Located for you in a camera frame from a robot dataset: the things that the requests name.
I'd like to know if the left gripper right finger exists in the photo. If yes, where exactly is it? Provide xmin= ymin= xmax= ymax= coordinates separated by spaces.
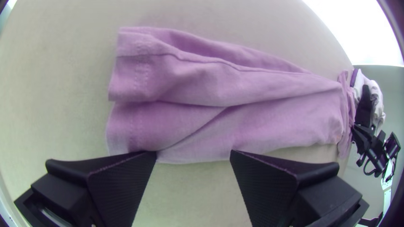
xmin=229 ymin=150 xmax=370 ymax=227

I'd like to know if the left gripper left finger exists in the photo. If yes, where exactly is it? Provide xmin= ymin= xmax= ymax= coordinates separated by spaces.
xmin=14 ymin=150 xmax=157 ymax=227

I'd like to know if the heap of clothes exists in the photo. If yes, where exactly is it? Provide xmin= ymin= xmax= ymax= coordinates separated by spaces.
xmin=347 ymin=68 xmax=386 ymax=127

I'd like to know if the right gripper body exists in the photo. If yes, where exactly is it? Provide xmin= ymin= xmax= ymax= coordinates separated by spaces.
xmin=351 ymin=125 xmax=401 ymax=177

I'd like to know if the mauve t-shirt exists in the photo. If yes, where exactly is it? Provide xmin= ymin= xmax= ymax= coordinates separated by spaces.
xmin=106 ymin=26 xmax=358 ymax=164

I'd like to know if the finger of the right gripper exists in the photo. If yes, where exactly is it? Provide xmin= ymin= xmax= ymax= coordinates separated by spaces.
xmin=356 ymin=84 xmax=375 ymax=127

